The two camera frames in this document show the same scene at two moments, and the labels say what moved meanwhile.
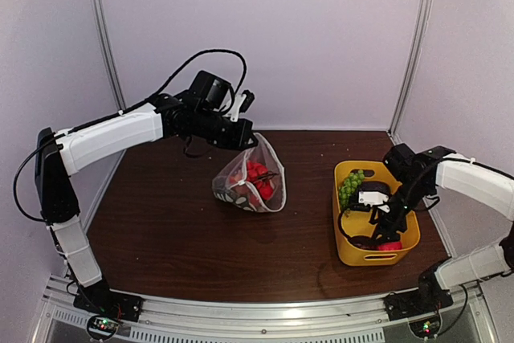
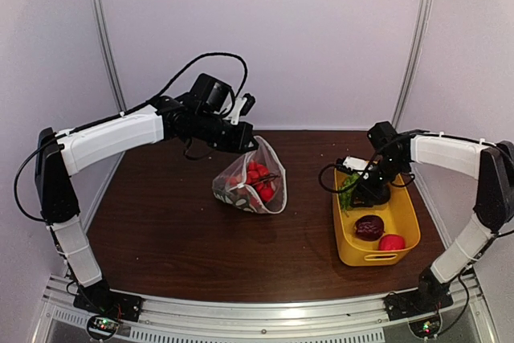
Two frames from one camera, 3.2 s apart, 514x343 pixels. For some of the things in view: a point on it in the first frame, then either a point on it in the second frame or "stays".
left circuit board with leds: x=104 y=325 stays
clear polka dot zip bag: x=254 y=179 stays
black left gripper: x=244 y=128 stays
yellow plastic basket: x=358 y=222 stays
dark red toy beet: x=365 y=242 → x=369 y=227
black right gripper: x=384 y=226 → x=360 y=190
